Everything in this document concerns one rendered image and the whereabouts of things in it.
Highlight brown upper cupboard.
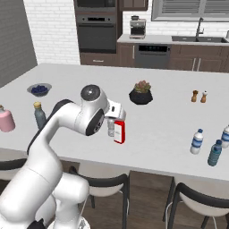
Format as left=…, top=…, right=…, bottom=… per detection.
left=118, top=0, right=149, bottom=12

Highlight black wall oven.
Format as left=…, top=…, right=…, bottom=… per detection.
left=75, top=12, right=118, bottom=55

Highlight dark sink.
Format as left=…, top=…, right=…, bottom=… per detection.
left=171, top=35, right=229, bottom=44

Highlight white plastic bottle blue label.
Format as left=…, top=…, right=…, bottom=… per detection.
left=220, top=124, right=229, bottom=149
left=190, top=128, right=205, bottom=156

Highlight white-topped salt shaker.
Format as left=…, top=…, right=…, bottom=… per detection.
left=199, top=90, right=208, bottom=104

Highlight succulent plant in black pot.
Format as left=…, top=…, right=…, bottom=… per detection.
left=128, top=80, right=154, bottom=106

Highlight dark tap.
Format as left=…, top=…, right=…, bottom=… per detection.
left=195, top=17, right=206, bottom=38

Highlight pink bottle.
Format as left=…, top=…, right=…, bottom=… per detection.
left=0, top=105, right=16, bottom=133

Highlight grey dishwasher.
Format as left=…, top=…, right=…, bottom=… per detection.
left=133, top=44, right=172, bottom=70

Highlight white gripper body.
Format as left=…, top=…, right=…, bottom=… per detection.
left=114, top=103, right=127, bottom=122

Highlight red and white carton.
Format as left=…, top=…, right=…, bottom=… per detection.
left=114, top=120, right=126, bottom=145

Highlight brown lower cupboards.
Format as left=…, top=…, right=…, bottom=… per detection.
left=80, top=42, right=229, bottom=73

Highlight silver coffee machine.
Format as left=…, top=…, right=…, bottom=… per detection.
left=129, top=15, right=148, bottom=40

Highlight clear bottle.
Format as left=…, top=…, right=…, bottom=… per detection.
left=107, top=118, right=116, bottom=138

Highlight grey glass bottle yellow cap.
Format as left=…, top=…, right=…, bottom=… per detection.
left=33, top=101, right=47, bottom=130

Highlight black and white chair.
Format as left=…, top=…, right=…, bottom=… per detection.
left=68, top=165, right=131, bottom=229
left=162, top=176, right=229, bottom=229

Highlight brown pepper shaker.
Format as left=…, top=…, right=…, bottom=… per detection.
left=191, top=89, right=199, bottom=104

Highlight window with blinds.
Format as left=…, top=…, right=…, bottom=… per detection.
left=150, top=0, right=229, bottom=22

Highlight blue bowl with blueberries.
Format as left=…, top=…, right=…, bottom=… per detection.
left=26, top=82, right=53, bottom=98

